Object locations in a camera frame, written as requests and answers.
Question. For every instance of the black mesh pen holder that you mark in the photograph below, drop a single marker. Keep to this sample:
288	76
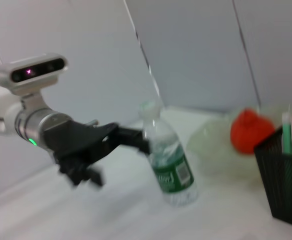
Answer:
286	185

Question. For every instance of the clear green-label water bottle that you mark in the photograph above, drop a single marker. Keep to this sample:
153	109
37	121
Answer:
171	162

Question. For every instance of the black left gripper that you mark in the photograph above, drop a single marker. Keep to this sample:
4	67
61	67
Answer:
76	145

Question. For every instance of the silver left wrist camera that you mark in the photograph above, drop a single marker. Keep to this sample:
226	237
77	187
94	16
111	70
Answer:
31	72

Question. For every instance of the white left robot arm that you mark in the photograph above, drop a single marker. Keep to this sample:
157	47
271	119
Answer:
26	120

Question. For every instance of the red-orange fruit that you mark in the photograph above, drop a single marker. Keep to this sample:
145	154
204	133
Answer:
251	132

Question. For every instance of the clear glass fruit plate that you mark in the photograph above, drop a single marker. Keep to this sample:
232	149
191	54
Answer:
211	147

